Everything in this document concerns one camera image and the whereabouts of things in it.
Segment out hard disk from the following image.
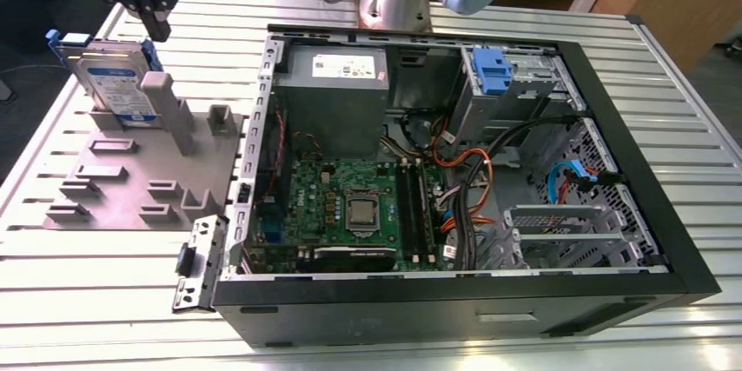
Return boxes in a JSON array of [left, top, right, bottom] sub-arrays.
[[44, 30, 163, 129]]

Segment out metal disk bay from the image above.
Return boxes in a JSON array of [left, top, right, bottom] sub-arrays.
[[501, 203, 654, 270]]

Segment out black chair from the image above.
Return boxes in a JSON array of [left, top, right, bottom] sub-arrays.
[[0, 0, 68, 57]]

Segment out grey parts rack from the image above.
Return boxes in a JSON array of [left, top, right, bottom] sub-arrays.
[[44, 70, 251, 232]]

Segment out grey power supply unit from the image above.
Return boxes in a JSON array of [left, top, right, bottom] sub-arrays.
[[271, 44, 390, 162]]

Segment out green motherboard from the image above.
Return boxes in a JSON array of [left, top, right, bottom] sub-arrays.
[[246, 157, 460, 275]]

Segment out blue drive latch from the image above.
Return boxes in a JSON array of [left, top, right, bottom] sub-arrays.
[[473, 47, 516, 96]]

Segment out CPU socket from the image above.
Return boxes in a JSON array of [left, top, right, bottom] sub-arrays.
[[341, 187, 389, 241]]

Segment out metal drive cage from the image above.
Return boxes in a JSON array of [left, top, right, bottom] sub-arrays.
[[451, 44, 585, 150]]

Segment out silver CPU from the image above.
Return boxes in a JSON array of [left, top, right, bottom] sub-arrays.
[[347, 200, 382, 233]]

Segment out black RAM slot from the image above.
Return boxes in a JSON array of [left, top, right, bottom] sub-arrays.
[[411, 158, 439, 264], [397, 158, 425, 264]]

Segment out black graphics card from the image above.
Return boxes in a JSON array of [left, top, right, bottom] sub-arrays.
[[295, 245, 399, 275]]

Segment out black PC case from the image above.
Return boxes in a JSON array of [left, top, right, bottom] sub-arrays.
[[211, 23, 722, 349]]

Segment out black chair caster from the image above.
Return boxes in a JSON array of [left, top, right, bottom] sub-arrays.
[[716, 36, 742, 59]]

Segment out thin red wire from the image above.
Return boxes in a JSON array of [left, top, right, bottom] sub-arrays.
[[254, 108, 290, 205]]

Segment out metal slot bracket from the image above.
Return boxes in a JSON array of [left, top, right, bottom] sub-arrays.
[[173, 214, 229, 314]]

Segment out orange power wires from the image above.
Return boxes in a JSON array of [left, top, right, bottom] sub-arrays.
[[431, 148, 500, 233]]

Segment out thick black cable bundle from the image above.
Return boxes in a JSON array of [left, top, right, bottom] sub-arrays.
[[451, 113, 588, 270]]

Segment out blue data wire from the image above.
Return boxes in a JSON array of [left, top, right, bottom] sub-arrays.
[[544, 161, 602, 207]]

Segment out black power wire connector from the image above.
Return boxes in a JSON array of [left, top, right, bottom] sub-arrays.
[[570, 170, 626, 192]]

